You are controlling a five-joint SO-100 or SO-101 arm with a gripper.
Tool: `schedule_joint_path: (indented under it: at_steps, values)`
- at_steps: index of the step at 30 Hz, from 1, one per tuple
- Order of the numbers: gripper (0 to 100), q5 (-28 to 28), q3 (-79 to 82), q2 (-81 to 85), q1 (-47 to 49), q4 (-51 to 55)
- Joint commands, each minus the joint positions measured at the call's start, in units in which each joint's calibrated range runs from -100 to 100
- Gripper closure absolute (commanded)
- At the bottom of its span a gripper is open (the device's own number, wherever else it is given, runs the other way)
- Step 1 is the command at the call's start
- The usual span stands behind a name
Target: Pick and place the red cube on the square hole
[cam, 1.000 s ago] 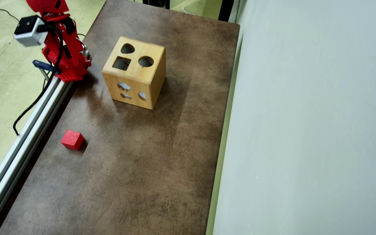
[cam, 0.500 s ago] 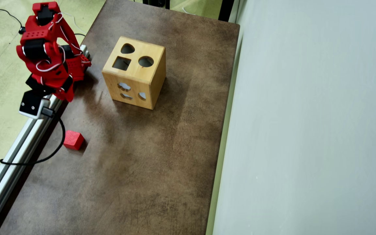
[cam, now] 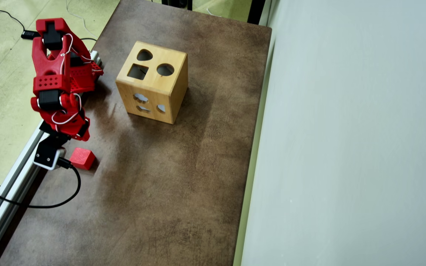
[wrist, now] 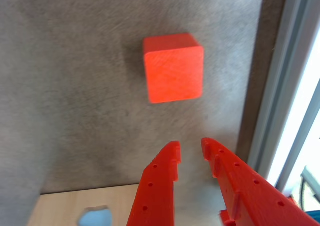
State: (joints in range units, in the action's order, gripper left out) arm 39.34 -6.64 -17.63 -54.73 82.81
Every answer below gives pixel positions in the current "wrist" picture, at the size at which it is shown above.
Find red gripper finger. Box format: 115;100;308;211
126;140;182;226
201;137;320;226

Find red wooden cube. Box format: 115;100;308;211
142;32;205;104

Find wooden shape sorter box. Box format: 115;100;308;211
26;183;141;226

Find aluminium extrusion rail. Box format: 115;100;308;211
246;0;320;194

